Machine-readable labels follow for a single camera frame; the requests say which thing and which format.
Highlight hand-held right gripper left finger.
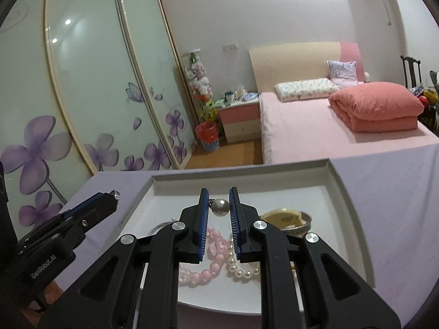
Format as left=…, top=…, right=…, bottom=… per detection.
left=38, top=188, right=210, bottom=329

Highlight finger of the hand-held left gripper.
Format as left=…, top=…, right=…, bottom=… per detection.
left=64, top=195, right=119, bottom=248
left=63, top=191, right=116, bottom=220

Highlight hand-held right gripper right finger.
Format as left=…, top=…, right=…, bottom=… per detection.
left=229, top=187, right=402, bottom=329

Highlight pink bead flower bracelet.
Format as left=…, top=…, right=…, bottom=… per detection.
left=178, top=226, right=235, bottom=287

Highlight white pearl bracelet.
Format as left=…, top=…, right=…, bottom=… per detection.
left=224, top=247, right=261, bottom=282

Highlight grey shallow cardboard box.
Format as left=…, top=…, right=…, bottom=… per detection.
left=63, top=158, right=374, bottom=316

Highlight thin silver bangle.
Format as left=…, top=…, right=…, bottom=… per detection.
left=147, top=221, right=179, bottom=238

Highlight cream wristwatch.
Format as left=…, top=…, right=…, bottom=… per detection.
left=259, top=207, right=313, bottom=239

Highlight red waste bin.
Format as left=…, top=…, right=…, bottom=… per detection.
left=195, top=121, right=220, bottom=151

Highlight pink and cream nightstand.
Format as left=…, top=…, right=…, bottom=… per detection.
left=217, top=101, right=262, bottom=144

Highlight glass wardrobe with purple flowers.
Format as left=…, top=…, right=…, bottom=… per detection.
left=0, top=0, right=199, bottom=234

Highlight yellow green plush toy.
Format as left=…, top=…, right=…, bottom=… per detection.
left=201, top=100, right=220, bottom=122

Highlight pink bed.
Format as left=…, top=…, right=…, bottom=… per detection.
left=258, top=84, right=439, bottom=165

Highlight hanging plush toys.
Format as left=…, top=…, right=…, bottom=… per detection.
left=185, top=52, right=213, bottom=100

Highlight white floral pillow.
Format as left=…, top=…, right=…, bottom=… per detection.
left=274, top=78, right=340, bottom=103

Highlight purple tablecloth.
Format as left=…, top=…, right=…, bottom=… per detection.
left=57, top=137, right=439, bottom=329

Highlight cream and pink headboard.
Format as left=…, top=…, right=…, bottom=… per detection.
left=249, top=41, right=362, bottom=94

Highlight folded pink quilt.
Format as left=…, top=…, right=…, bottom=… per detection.
left=328, top=82, right=425, bottom=133

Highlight purple floral cushion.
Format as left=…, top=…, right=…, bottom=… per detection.
left=326, top=60, right=357, bottom=82

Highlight pile of colourful toys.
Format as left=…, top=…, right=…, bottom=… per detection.
left=412, top=70, right=439, bottom=127

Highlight dark wooden chair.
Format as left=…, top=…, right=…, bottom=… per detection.
left=401, top=55, right=422, bottom=90

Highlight white wall pipe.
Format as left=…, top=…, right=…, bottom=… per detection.
left=375, top=0, right=392, bottom=26

